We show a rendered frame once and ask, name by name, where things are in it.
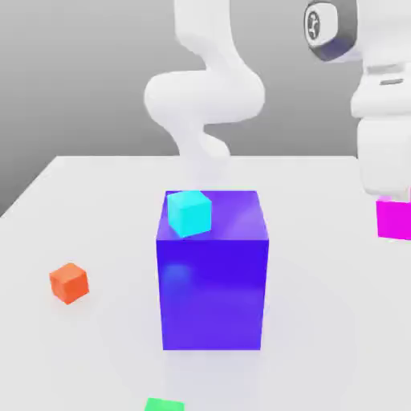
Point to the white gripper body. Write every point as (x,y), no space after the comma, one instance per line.
(385,154)

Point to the small magenta cube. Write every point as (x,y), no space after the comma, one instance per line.
(393,220)

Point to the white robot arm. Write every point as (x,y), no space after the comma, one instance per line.
(205,96)

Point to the small cyan cube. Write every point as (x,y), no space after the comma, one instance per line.
(189,213)

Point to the small green cube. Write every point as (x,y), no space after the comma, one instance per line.
(164,405)

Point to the small orange cube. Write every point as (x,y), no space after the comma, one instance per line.
(69,284)

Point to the large blue box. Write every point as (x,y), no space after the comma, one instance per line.
(212,289)

